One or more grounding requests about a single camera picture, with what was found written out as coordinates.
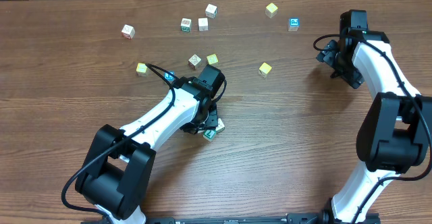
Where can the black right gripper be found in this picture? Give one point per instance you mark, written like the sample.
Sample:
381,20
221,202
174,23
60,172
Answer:
336,62

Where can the yellow block lower right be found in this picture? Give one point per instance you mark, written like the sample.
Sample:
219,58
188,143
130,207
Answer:
264,69

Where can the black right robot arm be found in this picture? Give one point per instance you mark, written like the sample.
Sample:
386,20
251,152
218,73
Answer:
396,133

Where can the green top block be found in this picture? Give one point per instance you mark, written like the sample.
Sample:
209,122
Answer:
209,135

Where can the blue block left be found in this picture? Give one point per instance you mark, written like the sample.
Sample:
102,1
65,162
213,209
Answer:
170,76

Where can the blue block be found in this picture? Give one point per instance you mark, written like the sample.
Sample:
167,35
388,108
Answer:
170,76
293,24

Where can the white block red side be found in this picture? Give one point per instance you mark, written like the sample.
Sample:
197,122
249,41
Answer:
128,31

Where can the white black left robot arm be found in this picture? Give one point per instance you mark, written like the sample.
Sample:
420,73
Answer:
117,168

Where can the white block red sides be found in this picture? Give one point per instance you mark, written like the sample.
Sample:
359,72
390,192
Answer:
195,61

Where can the yellow top block centre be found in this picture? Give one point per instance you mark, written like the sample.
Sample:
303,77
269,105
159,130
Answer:
212,59

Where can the yellow framed block left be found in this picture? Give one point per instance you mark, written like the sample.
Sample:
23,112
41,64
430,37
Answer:
142,69

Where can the yellow block top right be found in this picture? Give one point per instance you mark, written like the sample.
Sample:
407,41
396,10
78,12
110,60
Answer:
271,10

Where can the green sided block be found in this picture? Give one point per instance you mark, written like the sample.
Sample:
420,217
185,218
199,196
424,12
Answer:
186,25

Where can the white block top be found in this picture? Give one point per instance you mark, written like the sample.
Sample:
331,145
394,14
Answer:
211,11

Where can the blue top block right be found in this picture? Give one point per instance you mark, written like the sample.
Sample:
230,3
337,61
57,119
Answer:
293,24

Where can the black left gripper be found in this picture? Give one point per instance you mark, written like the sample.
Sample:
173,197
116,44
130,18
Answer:
205,125

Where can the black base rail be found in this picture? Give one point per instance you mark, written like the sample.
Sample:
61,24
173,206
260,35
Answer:
294,218

